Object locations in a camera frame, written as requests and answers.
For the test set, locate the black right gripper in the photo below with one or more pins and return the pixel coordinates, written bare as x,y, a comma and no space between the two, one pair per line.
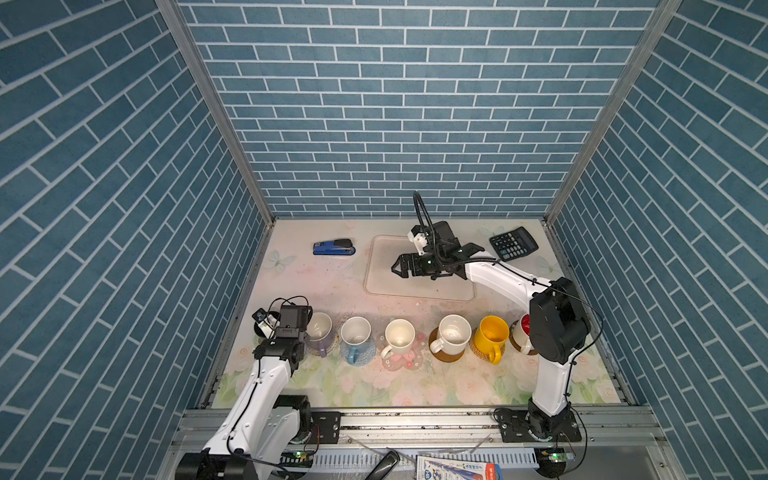
414,271

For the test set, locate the lavender mug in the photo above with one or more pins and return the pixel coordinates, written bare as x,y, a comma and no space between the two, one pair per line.
321,335

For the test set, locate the beige serving tray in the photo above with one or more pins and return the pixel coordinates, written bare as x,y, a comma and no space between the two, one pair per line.
379,278

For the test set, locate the light blue patterned mug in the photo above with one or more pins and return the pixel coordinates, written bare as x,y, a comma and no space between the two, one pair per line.
356,330

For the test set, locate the white mug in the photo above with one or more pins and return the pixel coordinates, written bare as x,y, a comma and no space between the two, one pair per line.
399,335
452,336

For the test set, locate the grey blue woven coaster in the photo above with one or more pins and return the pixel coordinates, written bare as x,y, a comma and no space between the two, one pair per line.
358,355

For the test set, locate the yellow mug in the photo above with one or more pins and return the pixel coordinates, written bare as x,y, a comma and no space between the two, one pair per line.
491,337

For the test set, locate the red interior mug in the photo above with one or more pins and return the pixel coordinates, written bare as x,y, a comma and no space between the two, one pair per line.
525,319

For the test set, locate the cork woven coaster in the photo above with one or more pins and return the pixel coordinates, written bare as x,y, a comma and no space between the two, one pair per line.
475,349

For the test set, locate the pink flower coaster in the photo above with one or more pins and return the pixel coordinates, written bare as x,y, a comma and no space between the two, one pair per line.
411,360

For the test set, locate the dark brown round coaster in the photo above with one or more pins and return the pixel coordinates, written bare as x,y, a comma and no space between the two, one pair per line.
520,340

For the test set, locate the black mug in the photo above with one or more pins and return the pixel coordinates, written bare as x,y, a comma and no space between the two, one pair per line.
268,330

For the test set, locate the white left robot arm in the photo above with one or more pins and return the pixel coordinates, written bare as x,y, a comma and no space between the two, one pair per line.
262,422

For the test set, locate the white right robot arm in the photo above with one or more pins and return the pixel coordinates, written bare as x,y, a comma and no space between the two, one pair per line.
558,324

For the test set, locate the black calculator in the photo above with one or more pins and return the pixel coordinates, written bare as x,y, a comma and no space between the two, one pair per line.
513,244

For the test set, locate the blue black stapler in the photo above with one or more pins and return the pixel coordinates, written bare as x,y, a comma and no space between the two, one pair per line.
337,247

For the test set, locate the printed paper package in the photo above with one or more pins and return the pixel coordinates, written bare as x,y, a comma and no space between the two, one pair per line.
431,468

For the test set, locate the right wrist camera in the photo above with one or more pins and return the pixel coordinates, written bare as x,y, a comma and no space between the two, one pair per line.
419,239

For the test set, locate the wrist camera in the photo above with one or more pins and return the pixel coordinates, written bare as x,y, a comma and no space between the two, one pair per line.
419,239
261,316

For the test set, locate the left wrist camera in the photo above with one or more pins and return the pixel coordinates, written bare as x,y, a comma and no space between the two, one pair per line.
261,316

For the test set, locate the black remote handle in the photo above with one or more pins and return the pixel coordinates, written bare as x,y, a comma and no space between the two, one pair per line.
385,466

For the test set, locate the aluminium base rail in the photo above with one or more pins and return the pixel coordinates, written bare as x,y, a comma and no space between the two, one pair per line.
612,441

